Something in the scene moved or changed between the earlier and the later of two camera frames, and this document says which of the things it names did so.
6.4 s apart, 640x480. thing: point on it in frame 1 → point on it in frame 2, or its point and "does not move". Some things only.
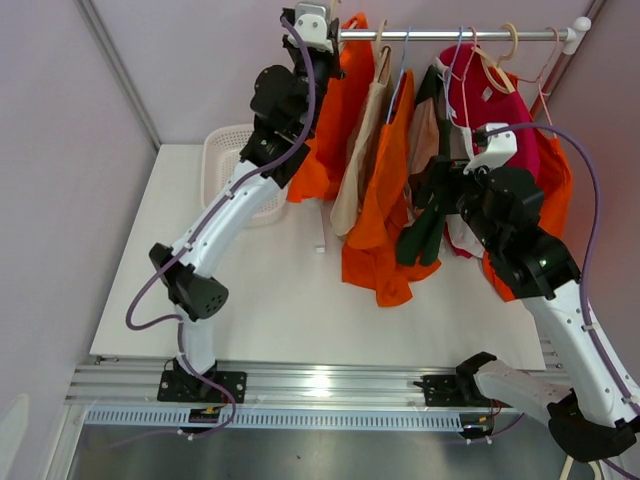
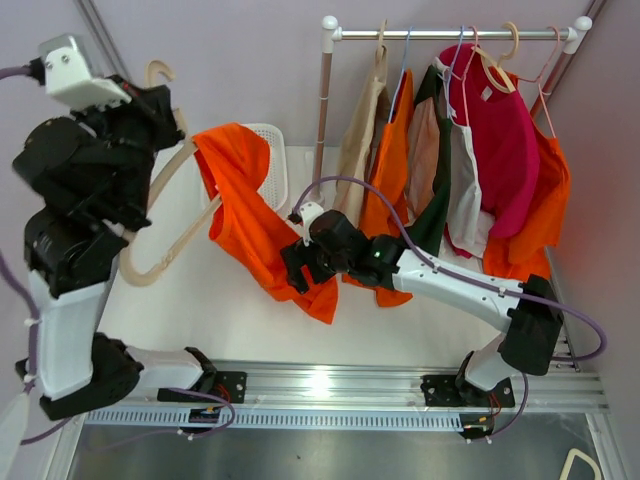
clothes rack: [570, 36] does not move
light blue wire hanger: [400, 76] does not move
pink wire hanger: [538, 80] does not move
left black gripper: [332, 58] → [161, 117]
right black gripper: [441, 173] → [297, 256]
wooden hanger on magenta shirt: [493, 74] does not move
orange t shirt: [371, 264] does not move
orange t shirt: [321, 171] → [235, 159]
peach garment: [425, 137] does not move
